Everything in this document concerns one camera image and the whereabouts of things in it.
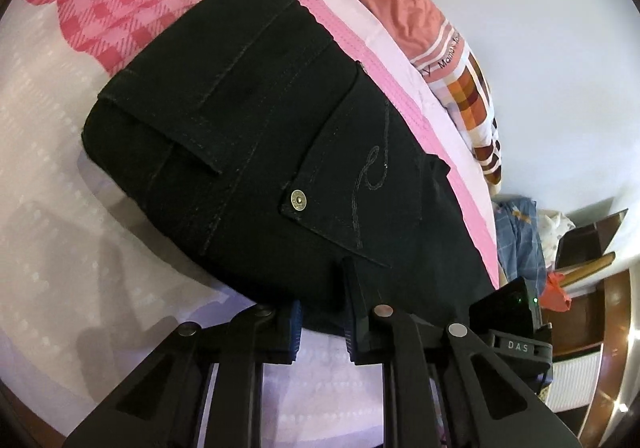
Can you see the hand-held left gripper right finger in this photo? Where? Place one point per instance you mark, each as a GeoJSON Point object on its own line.
{"type": "Point", "coordinates": [357, 328]}

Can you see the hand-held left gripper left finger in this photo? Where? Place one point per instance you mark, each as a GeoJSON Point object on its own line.
{"type": "Point", "coordinates": [292, 334]}

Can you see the black denim pants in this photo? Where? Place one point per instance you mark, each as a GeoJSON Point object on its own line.
{"type": "Point", "coordinates": [250, 127]}

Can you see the red cloth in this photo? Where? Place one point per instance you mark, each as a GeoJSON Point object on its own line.
{"type": "Point", "coordinates": [556, 290]}

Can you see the blue plaid cloth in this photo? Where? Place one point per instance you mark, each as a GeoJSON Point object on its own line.
{"type": "Point", "coordinates": [520, 238]}

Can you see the white ribbed panel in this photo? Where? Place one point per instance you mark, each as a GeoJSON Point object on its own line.
{"type": "Point", "coordinates": [570, 378]}

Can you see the white floral cloth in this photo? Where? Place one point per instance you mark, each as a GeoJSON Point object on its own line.
{"type": "Point", "coordinates": [552, 230]}

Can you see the curved brown wooden furniture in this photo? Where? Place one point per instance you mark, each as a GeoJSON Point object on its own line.
{"type": "Point", "coordinates": [616, 328]}

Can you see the pink white checked bedsheet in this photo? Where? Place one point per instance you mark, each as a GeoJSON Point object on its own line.
{"type": "Point", "coordinates": [50, 177]}

